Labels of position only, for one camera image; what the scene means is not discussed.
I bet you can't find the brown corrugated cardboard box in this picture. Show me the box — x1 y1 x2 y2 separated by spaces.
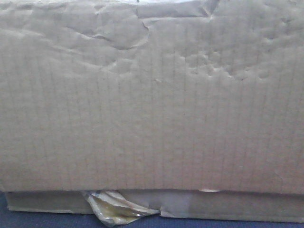
0 0 304 223

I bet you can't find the peeling clear packing tape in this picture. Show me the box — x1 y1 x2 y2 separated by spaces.
81 190 160 228

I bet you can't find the blue fabric table cover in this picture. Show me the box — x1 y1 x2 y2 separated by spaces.
0 193 304 228

